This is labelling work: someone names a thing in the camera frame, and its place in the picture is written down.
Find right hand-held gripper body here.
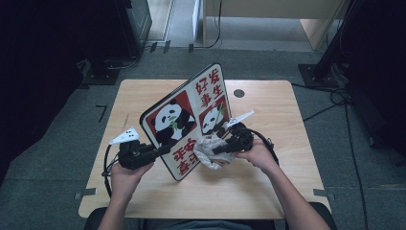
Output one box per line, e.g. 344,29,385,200
224,109,256,153

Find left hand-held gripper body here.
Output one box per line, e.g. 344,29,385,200
108,126,156,171

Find grey rag cloth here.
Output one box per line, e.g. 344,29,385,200
192,133,237,171

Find panda picture sign board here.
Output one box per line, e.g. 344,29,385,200
139,62,233,182

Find person's right hand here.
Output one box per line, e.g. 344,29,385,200
235,139,279,175

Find person's left hand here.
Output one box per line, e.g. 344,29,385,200
109,161,154,201

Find grey tape strip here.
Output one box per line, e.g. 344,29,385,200
312,188,336,201
74,187,98,200

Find person's lap in blue trousers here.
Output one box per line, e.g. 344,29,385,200
143,218,276,230

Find black metal stand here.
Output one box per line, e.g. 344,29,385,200
298,0,365,89
81,54,122,86

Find black curtain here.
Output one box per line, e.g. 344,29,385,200
338,0,406,157
0,0,135,180

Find dark metal cabinet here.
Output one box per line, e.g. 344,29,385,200
125,0,153,52

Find light wooden desk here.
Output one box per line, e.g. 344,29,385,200
202,0,350,51

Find right hand-held gripper black cable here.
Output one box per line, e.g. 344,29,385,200
245,127,281,167

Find hand-held gripper black cable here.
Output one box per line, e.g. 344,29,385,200
245,127,281,167
101,143,122,198

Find left hand-held gripper black cable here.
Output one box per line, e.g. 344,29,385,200
101,143,122,198

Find grey floor cable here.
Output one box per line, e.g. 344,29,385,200
106,55,142,71

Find black floor cable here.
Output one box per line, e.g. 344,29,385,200
290,81,352,106
302,95,369,230

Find black hanging cable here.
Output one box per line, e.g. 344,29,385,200
193,0,224,50

